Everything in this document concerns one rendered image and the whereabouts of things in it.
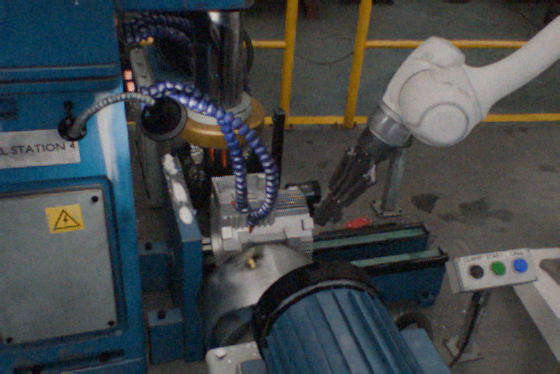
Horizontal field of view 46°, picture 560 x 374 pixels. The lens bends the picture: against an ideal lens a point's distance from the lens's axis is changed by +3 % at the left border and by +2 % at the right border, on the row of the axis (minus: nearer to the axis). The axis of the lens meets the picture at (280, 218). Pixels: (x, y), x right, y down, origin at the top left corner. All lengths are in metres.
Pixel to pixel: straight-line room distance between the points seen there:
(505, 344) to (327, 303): 0.88
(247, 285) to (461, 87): 0.48
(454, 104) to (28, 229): 0.72
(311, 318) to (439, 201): 1.28
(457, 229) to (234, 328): 1.01
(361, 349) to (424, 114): 0.47
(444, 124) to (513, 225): 0.97
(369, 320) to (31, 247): 0.60
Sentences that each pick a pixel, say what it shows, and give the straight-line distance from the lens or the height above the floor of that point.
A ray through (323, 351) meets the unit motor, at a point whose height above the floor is 1.35.
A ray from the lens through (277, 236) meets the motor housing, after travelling 1.37.
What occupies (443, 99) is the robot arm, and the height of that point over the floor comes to 1.46.
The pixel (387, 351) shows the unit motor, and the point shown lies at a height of 1.35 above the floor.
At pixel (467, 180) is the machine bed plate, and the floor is 0.80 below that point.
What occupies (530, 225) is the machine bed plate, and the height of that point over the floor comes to 0.80.
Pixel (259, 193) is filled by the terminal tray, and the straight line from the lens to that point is 1.40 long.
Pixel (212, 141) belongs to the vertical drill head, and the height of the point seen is 1.32.
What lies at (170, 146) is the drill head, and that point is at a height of 1.11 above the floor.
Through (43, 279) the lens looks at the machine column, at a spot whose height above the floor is 1.13.
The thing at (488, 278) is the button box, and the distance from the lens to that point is 1.39.
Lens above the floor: 1.92
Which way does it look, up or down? 37 degrees down
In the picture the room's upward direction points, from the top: 5 degrees clockwise
